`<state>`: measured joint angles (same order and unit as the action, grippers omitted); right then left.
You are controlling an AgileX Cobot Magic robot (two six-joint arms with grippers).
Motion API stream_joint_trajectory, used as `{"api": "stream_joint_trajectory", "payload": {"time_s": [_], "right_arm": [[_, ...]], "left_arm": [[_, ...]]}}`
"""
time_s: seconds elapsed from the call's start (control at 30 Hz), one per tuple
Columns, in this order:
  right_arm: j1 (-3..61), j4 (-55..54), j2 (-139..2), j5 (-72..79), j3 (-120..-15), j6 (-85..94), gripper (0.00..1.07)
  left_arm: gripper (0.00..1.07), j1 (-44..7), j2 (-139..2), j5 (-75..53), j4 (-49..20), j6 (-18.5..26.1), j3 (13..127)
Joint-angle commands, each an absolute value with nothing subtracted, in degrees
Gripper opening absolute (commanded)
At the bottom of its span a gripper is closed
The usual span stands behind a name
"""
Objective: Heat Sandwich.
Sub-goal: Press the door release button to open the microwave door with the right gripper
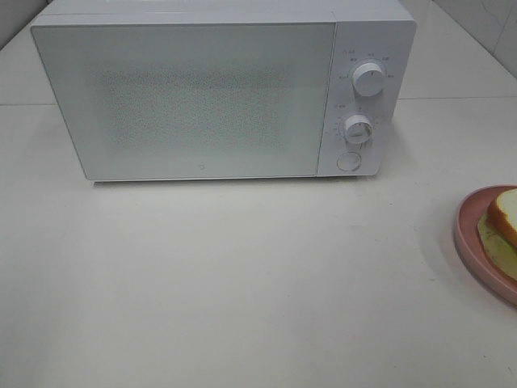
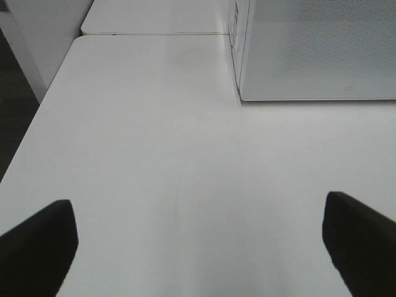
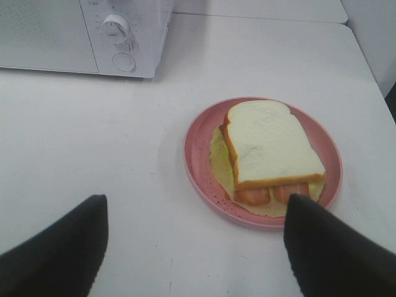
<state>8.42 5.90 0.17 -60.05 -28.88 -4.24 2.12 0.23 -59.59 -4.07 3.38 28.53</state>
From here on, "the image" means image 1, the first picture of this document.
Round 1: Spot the white microwave oven body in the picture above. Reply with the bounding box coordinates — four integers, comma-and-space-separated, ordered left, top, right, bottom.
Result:
31, 1, 417, 180

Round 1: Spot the white bread sandwich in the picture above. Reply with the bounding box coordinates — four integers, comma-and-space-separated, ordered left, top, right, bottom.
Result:
477, 188, 516, 280

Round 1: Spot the lower white microwave knob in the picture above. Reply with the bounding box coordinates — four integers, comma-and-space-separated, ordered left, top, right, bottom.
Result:
344, 114, 373, 144

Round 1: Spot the pink round plate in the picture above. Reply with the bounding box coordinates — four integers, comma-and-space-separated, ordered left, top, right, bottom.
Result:
453, 185, 516, 306

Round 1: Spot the upper white microwave knob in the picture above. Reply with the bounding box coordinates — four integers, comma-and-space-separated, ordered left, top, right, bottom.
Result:
351, 60, 386, 97

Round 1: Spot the round door release button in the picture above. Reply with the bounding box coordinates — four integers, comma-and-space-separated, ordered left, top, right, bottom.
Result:
336, 152, 361, 172

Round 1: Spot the white microwave knob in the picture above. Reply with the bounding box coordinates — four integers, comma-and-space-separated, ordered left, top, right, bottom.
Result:
344, 114, 373, 144
351, 60, 386, 97

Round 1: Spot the white microwave door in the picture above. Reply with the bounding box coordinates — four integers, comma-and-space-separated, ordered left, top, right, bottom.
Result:
32, 23, 335, 181

